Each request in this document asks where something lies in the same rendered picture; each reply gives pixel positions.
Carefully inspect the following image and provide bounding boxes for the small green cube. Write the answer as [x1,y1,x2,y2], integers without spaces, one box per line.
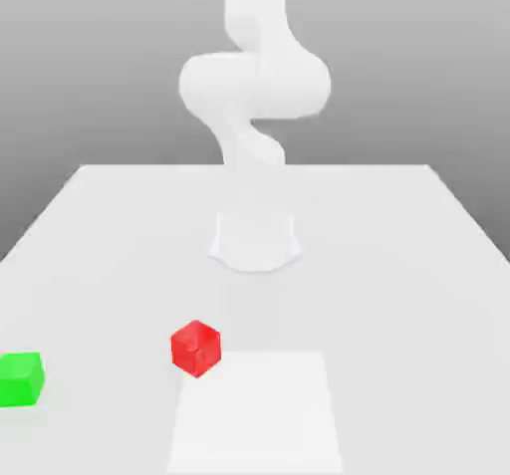
[0,351,47,408]

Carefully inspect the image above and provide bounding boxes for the small red cube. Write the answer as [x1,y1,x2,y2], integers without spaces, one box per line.
[169,319,223,379]

